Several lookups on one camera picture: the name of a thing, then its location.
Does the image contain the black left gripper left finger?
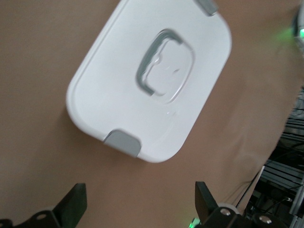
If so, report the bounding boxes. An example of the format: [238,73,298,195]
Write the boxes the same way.
[0,182,87,228]

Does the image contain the aluminium frame rack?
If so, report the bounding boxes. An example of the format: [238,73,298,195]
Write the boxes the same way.
[237,87,304,228]

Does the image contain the white lunch box grey clips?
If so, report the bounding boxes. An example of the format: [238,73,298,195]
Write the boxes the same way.
[66,0,233,164]

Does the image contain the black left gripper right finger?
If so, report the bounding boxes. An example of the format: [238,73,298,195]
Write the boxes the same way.
[193,181,289,228]

